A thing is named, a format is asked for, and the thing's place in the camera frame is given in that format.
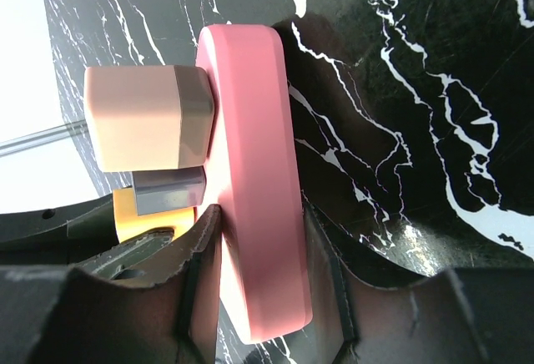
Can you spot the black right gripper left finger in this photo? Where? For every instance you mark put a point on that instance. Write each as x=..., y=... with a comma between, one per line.
x=163, y=310

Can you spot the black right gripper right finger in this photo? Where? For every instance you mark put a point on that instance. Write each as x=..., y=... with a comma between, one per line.
x=425, y=321

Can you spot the pink triangular socket base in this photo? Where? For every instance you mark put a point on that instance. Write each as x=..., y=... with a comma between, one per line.
x=252, y=175

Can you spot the orange plug on base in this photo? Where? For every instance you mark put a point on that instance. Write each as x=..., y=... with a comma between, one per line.
x=129, y=224

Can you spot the grey plug on base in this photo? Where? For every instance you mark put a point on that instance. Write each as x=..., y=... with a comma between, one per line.
x=157, y=191

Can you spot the beige plug on base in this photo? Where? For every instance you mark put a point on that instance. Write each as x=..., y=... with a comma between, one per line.
x=148, y=117

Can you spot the aluminium frame rail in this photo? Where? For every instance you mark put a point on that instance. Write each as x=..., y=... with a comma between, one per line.
x=43, y=137

